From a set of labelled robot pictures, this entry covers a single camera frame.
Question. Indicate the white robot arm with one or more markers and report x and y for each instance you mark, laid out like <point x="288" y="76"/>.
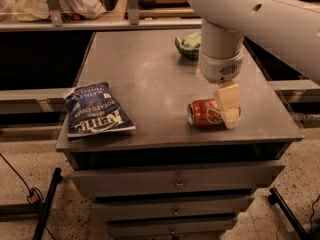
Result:
<point x="288" y="29"/>

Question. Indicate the grey metal rail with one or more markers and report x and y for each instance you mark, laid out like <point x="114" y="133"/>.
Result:
<point x="102" y="25"/>

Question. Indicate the top grey drawer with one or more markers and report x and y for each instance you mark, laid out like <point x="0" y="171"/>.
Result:
<point x="176" y="178"/>

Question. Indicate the black metal leg left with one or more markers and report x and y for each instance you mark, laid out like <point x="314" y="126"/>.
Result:
<point x="44" y="213"/>

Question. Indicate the black metal leg right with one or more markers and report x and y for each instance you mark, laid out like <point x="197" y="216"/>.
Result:
<point x="276" y="198"/>

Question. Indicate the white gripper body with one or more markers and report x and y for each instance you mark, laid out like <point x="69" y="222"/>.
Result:
<point x="218" y="69"/>

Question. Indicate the grey drawer cabinet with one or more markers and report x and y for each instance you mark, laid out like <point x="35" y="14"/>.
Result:
<point x="154" y="85"/>

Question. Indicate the grey drawer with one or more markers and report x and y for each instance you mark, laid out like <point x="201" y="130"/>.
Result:
<point x="168" y="227"/>
<point x="176" y="178"/>
<point x="172" y="207"/>

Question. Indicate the white cloth pile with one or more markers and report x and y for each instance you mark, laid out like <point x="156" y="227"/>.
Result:
<point x="42" y="10"/>

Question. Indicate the blue Kettle chips bag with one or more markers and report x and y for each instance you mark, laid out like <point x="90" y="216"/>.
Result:
<point x="92" y="110"/>

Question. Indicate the black metal leg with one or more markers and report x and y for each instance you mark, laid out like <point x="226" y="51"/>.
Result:
<point x="44" y="213"/>
<point x="276" y="198"/>

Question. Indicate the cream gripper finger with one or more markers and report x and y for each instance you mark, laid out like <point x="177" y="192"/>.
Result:
<point x="227" y="98"/>

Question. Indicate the red Coca-Cola can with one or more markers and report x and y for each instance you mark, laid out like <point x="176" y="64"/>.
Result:
<point x="204" y="113"/>

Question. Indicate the middle grey drawer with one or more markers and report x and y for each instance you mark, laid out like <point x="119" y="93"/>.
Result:
<point x="172" y="207"/>

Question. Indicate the green snack bag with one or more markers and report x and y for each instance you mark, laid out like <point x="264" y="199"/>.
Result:
<point x="189" y="45"/>

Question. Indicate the bottom grey drawer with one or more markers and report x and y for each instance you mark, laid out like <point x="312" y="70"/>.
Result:
<point x="168" y="227"/>

